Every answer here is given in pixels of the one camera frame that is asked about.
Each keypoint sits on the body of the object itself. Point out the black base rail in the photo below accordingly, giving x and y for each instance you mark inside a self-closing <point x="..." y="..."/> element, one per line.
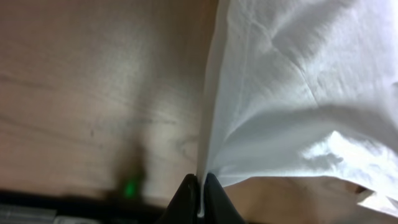
<point x="20" y="207"/>

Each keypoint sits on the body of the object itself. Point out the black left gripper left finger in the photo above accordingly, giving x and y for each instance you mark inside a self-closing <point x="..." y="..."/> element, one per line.
<point x="183" y="207"/>

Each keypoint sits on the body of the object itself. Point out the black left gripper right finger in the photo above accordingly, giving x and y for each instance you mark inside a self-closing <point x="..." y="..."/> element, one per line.
<point x="218" y="207"/>

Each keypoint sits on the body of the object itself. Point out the white t-shirt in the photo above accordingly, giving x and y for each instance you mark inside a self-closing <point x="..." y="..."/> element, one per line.
<point x="303" y="89"/>

